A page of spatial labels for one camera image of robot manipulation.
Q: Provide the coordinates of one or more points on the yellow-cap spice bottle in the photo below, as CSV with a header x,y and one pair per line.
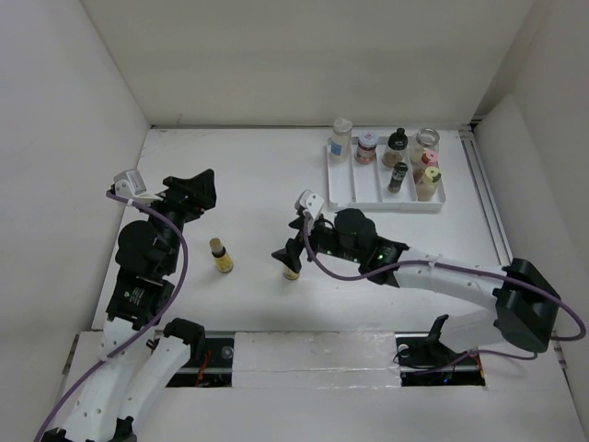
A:
x,y
426,182

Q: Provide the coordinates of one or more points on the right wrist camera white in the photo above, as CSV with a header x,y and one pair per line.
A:
x,y
309,205

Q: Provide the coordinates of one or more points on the tall silver-lid sesame jar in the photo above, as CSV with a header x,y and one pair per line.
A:
x,y
340,140

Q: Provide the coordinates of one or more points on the yellow-label cork bottle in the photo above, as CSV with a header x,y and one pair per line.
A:
x,y
222,260
290,274

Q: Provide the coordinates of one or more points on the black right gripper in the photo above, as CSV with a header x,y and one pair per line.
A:
x,y
291,253

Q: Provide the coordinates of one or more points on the pink-cap spice bottle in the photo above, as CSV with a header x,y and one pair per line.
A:
x,y
428,158

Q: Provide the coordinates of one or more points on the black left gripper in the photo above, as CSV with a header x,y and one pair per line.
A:
x,y
180,196

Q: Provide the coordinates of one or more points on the small dark pepper bottle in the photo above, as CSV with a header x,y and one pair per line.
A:
x,y
398,175

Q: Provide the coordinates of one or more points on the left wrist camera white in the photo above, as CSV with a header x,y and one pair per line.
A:
x,y
128,187

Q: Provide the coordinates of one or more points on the white divided organizer tray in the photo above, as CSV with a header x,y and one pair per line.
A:
x,y
365,186

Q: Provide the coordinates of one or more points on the clear glass jar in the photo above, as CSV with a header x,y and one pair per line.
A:
x,y
425,138

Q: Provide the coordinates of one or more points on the black-cap round spice jar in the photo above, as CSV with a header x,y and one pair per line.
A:
x,y
396,146

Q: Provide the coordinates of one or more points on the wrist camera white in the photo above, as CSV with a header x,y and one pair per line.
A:
x,y
309,205
128,187

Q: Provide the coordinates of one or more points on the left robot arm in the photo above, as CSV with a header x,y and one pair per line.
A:
x,y
111,400

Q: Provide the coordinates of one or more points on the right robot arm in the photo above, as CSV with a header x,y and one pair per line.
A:
x,y
515,303

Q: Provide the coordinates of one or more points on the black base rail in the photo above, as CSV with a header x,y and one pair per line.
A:
x,y
334,360

